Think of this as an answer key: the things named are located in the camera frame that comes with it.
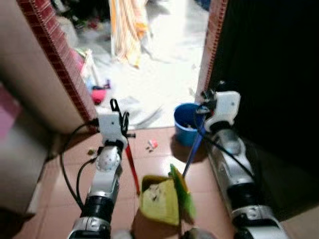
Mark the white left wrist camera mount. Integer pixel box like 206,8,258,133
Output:
97,111,128,146

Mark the green broom with blue handle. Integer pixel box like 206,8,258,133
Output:
168,116,206,226

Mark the pink plastic container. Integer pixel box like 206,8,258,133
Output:
91,84,112,105

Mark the red and white litter scrap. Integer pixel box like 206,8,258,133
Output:
146,139,159,151

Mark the pink object at wall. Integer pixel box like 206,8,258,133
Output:
0,84,21,141

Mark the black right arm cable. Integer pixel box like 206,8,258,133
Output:
198,130,256,181

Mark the white and yellow plastic stand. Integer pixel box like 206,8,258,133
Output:
80,48,99,86

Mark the grey right robot leg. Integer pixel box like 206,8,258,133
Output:
181,228,211,239

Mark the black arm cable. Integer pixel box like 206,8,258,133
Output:
198,130,256,181
59,119,100,211

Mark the yellow dustpan with red handle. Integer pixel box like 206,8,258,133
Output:
124,141,183,228

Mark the white crumpled plastic sheet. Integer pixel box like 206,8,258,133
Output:
116,96,163,126

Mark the orange striped hanging cloth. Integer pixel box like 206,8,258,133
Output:
108,0,151,69

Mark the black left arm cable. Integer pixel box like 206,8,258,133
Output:
59,119,100,211

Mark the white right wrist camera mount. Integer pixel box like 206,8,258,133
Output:
204,91,241,131

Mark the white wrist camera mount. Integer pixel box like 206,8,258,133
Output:
204,91,241,131
97,111,128,146

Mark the red tiled door post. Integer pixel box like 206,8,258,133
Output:
195,0,228,103
17,0,98,133

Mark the blue plastic bucket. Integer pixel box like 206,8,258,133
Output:
173,103,211,147

